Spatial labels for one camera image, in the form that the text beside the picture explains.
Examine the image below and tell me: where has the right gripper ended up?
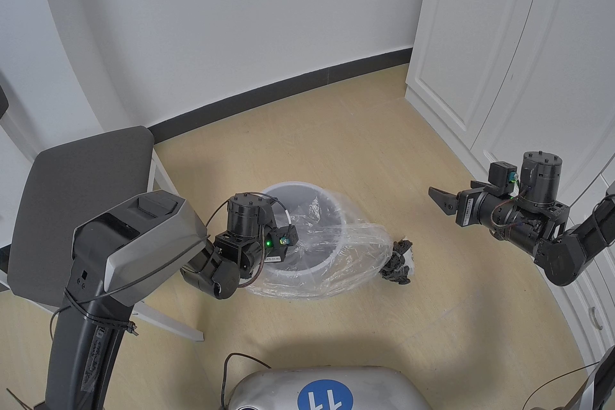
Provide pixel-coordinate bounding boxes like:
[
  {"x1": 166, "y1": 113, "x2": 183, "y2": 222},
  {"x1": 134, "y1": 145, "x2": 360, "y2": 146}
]
[{"x1": 429, "y1": 185, "x2": 522, "y2": 237}]

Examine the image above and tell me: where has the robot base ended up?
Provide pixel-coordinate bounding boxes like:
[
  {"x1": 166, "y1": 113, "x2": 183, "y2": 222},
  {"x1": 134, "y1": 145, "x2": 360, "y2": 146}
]
[{"x1": 226, "y1": 366, "x2": 433, "y2": 410}]

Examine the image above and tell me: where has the black plastic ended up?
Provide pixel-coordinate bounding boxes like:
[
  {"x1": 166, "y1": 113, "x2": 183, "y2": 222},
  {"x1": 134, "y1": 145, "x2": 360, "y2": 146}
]
[{"x1": 380, "y1": 239, "x2": 415, "y2": 285}]

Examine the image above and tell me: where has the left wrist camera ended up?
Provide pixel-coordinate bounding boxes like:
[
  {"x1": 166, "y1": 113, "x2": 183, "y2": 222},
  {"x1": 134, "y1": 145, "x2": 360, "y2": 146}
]
[{"x1": 274, "y1": 227, "x2": 299, "y2": 251}]

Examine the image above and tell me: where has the clear plastic bag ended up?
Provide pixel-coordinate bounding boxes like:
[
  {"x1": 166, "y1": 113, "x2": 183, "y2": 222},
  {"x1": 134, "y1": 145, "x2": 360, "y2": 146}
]
[{"x1": 242, "y1": 187, "x2": 392, "y2": 301}]

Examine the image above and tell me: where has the grey seat white chair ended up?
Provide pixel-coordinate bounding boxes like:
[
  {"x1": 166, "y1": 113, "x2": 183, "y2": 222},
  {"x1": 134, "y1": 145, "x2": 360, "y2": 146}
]
[{"x1": 0, "y1": 71, "x2": 205, "y2": 342}]

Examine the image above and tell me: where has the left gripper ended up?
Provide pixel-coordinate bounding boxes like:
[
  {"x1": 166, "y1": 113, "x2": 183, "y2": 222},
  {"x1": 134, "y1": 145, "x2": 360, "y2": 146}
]
[{"x1": 239, "y1": 233, "x2": 289, "y2": 279}]

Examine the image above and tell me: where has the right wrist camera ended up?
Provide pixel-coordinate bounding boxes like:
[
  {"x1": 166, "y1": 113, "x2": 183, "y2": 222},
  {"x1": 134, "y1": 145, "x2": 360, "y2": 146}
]
[{"x1": 487, "y1": 160, "x2": 520, "y2": 198}]

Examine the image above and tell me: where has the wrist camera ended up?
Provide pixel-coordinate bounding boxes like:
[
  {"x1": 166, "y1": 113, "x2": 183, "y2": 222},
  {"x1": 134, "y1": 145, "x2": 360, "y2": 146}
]
[
  {"x1": 274, "y1": 227, "x2": 299, "y2": 251},
  {"x1": 487, "y1": 160, "x2": 520, "y2": 198}
]

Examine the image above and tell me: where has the white wardrobe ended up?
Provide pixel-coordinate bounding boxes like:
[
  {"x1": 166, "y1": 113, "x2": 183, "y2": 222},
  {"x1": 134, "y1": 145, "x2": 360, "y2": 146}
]
[{"x1": 405, "y1": 0, "x2": 615, "y2": 373}]

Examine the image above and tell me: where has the white trash bin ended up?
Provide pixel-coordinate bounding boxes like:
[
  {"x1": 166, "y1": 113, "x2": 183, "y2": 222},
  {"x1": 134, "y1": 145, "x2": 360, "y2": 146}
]
[{"x1": 259, "y1": 180, "x2": 350, "y2": 278}]

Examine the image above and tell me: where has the black cable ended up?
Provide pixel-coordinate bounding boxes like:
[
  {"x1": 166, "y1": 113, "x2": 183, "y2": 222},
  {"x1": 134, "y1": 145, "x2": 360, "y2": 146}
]
[{"x1": 220, "y1": 352, "x2": 274, "y2": 408}]

